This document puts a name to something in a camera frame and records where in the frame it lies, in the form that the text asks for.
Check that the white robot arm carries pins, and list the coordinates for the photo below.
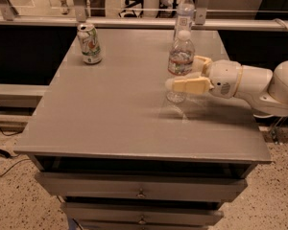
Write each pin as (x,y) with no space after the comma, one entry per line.
(264,90)

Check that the clear crinkled water bottle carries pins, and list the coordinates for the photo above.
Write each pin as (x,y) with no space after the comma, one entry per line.
(181,54)

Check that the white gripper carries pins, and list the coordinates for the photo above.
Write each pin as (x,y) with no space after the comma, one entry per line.
(223,79)

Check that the lower grey drawer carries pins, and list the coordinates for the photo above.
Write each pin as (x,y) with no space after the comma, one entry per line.
(141,214)

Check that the upper grey drawer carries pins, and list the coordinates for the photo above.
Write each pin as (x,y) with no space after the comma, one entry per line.
(142,187)

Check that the grey metal railing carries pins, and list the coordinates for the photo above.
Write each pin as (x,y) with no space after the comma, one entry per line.
(9,16)

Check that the tall white-label water bottle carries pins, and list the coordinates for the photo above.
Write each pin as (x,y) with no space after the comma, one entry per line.
(185,16)

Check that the grey drawer cabinet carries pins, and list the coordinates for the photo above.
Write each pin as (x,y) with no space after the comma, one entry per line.
(113,118)

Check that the grey drawer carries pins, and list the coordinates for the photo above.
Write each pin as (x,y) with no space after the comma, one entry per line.
(142,187)
(141,214)

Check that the green white soda can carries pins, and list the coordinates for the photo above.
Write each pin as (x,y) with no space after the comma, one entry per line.
(89,43)

